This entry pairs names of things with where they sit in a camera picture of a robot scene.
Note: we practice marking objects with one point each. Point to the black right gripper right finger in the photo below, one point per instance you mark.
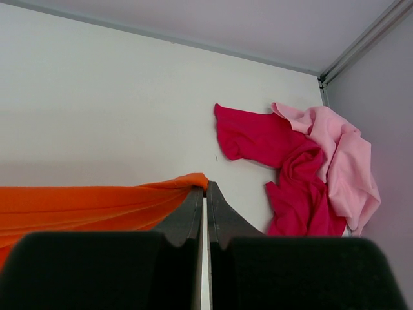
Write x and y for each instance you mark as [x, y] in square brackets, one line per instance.
[249, 270]

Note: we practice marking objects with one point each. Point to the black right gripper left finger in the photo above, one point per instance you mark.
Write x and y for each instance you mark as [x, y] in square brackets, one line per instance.
[155, 269]

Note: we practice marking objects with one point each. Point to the orange t shirt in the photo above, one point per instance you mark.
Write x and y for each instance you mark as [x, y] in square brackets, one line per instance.
[26, 210]

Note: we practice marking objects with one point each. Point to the magenta t shirt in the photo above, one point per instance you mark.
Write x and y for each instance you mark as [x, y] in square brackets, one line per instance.
[299, 199]

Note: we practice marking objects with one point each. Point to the light pink t shirt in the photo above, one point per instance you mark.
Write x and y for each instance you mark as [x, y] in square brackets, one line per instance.
[346, 170]

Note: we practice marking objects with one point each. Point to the right aluminium frame post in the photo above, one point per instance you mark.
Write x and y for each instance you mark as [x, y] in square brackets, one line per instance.
[391, 17]

